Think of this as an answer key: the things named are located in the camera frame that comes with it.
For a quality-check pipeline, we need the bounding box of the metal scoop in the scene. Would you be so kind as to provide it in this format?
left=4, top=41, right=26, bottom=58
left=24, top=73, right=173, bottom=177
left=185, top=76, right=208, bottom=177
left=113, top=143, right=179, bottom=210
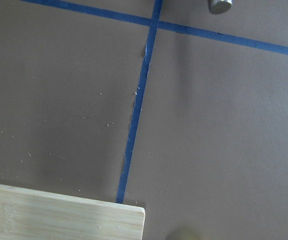
left=207, top=0, right=233, bottom=15

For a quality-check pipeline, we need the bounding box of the wooden cutting board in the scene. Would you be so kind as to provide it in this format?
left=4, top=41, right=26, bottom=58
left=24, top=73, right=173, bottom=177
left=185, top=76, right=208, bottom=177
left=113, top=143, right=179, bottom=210
left=0, top=184, right=145, bottom=240

